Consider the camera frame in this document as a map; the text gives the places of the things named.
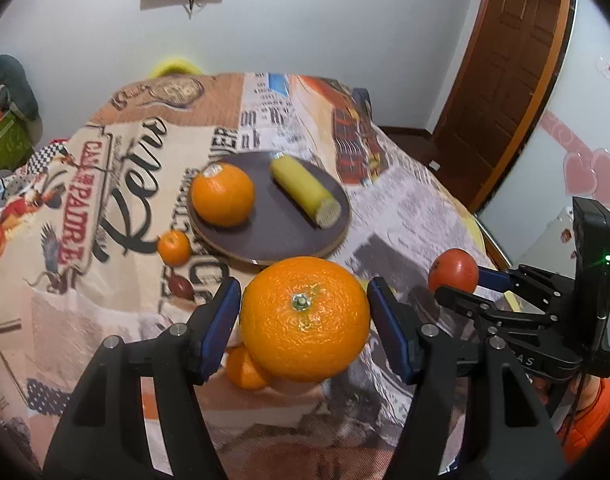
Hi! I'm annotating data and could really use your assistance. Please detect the small tangerine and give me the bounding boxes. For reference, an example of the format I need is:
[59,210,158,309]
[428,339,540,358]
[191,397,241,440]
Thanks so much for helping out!
[156,230,192,267]
[225,344,272,391]

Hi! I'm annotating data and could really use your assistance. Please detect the yellow foam tube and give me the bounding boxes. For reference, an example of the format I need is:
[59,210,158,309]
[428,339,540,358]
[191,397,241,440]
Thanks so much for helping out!
[150,57,203,78]

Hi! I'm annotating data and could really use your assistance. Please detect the checkered cloth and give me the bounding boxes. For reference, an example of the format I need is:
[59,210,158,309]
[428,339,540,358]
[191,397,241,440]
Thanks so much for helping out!
[20,140,73,171]

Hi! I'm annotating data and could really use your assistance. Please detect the printed retro tablecloth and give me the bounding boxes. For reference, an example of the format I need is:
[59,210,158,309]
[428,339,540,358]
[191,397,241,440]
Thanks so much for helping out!
[0,71,506,480]

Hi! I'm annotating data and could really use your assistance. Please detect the yellow corn cob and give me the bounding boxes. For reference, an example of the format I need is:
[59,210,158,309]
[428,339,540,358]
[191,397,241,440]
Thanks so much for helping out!
[270,154,343,227]

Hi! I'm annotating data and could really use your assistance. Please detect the brown wooden door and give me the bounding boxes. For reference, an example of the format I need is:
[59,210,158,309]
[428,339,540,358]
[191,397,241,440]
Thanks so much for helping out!
[430,0,578,211]

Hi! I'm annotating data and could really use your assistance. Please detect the orange with sticker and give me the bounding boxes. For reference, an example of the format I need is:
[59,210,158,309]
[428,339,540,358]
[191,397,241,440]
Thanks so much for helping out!
[190,162,256,228]

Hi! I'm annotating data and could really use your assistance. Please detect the dark round plate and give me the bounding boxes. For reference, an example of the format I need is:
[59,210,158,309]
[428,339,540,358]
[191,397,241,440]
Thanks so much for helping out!
[186,150,352,264]

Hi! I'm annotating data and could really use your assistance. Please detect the white sliding wardrobe door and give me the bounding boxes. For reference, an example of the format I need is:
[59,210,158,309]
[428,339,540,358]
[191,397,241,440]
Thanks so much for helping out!
[477,0,610,271]

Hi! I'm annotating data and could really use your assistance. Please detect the red tomato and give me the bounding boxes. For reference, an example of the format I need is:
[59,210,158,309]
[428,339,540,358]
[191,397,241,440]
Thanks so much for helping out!
[428,248,480,294]

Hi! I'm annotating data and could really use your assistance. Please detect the pink heart stickers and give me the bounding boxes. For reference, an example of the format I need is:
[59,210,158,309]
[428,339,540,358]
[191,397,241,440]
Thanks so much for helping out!
[562,147,610,221]

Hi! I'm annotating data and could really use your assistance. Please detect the green gift bag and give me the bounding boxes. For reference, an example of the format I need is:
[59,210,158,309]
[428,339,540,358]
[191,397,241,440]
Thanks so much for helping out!
[0,110,36,181]

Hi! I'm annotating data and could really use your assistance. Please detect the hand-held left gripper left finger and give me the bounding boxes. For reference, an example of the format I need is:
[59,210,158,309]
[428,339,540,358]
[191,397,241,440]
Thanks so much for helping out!
[44,276,243,480]

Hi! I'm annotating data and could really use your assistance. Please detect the large plain orange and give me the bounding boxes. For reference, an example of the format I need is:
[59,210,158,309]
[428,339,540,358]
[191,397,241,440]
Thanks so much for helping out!
[239,256,372,382]

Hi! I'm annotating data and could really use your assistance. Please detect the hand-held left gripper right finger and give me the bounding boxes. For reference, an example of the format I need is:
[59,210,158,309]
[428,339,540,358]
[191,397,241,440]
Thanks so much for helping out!
[367,276,570,480]

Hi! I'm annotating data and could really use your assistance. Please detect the grey plush toy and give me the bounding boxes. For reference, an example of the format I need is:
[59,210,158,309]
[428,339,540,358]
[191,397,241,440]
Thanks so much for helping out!
[0,55,40,121]

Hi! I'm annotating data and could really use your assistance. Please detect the white cabinet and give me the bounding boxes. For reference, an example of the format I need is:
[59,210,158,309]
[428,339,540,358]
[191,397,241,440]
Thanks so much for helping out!
[505,205,578,281]

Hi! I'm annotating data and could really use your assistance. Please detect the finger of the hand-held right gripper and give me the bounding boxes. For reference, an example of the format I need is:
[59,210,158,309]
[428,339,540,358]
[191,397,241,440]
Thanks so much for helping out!
[434,285,560,333]
[477,263,578,311]

